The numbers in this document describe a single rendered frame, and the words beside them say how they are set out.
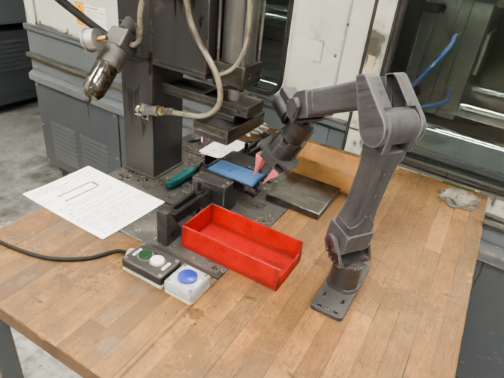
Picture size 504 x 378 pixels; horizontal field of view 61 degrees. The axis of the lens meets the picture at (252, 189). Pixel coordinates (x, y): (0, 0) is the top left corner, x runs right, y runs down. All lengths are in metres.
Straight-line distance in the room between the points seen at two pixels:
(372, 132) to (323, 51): 0.93
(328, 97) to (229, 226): 0.40
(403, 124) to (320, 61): 0.94
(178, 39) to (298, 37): 0.70
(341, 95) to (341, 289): 0.40
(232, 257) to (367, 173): 0.34
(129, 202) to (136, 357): 0.48
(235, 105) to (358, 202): 0.40
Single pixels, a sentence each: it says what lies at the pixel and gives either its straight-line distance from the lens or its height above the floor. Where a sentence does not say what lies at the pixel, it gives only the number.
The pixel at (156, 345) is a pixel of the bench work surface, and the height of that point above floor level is 0.90.
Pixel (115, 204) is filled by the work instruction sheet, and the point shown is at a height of 0.90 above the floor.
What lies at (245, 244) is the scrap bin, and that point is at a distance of 1.03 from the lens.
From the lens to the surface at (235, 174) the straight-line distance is 1.13.
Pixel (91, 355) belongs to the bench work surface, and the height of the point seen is 0.90.
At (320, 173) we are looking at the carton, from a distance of 1.31.
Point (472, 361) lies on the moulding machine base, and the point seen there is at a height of 0.20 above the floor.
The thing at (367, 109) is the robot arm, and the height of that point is 1.31.
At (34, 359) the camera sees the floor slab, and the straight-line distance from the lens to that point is 2.03.
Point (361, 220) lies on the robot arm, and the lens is 0.85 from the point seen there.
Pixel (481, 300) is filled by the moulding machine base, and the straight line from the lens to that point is 1.80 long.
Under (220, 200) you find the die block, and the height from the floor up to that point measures 0.95.
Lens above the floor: 1.54
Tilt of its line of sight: 31 degrees down
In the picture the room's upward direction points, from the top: 7 degrees clockwise
